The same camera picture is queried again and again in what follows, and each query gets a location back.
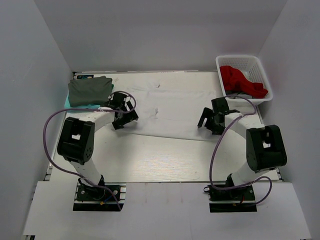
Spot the white t-shirt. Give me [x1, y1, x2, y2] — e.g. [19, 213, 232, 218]
[118, 83, 219, 141]

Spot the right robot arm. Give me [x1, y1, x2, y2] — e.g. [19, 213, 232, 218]
[197, 97, 288, 200]

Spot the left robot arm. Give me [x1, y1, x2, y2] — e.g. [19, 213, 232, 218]
[57, 91, 139, 200]

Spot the red t-shirt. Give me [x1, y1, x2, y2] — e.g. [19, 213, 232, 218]
[219, 65, 269, 99]

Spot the grey folded t-shirt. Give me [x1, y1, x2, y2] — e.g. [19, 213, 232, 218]
[68, 76, 113, 107]

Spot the blue sticker label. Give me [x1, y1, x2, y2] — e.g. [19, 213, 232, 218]
[76, 74, 94, 80]

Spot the teal folded t-shirt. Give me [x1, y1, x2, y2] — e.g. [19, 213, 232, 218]
[64, 79, 114, 109]

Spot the white plastic basket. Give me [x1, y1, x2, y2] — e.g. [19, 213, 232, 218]
[215, 55, 273, 106]

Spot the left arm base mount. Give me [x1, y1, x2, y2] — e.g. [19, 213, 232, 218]
[72, 183, 127, 212]

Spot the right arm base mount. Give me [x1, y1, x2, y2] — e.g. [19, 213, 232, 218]
[203, 185, 257, 213]

